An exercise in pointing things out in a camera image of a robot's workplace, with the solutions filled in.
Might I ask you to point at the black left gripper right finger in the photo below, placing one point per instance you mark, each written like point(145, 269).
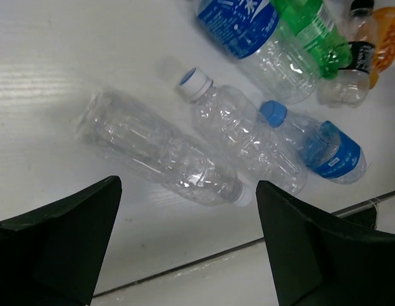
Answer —
point(317, 258)

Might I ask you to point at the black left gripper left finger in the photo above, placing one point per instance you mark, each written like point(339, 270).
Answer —
point(53, 255)

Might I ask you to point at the small bottle blue label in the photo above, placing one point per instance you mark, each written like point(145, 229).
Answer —
point(323, 147)

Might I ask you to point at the clear bottle white cap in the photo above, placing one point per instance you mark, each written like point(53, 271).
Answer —
point(128, 131)

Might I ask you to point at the clear bottle blue-white cap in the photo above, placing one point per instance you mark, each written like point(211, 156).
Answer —
point(231, 123)

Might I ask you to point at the large bottle blue label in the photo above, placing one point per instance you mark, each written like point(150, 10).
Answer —
point(262, 46)

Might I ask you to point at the orange plastic bottle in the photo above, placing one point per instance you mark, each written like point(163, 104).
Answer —
point(385, 48)

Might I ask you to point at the small bottle black label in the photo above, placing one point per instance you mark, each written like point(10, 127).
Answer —
point(352, 83)

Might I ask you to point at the green plastic bottle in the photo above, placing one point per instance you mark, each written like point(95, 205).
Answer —
point(314, 27)

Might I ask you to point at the aluminium frame rail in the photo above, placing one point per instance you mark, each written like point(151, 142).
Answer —
point(164, 235)

